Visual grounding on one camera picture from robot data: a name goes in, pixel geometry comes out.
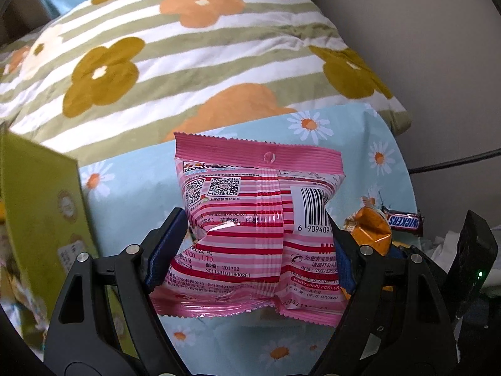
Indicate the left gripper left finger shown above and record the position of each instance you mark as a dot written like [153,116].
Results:
[104,322]

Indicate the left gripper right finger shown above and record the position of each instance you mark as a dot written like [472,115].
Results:
[400,318]

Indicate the snickers bar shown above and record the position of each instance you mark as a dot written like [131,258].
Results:
[405,222]

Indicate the orange candy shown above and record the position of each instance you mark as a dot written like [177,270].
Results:
[368,226]

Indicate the green cardboard box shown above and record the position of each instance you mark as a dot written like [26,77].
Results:
[43,229]

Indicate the pink striped snack bag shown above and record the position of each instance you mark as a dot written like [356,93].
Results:
[262,233]

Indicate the floral striped quilt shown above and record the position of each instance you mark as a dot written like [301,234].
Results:
[111,76]

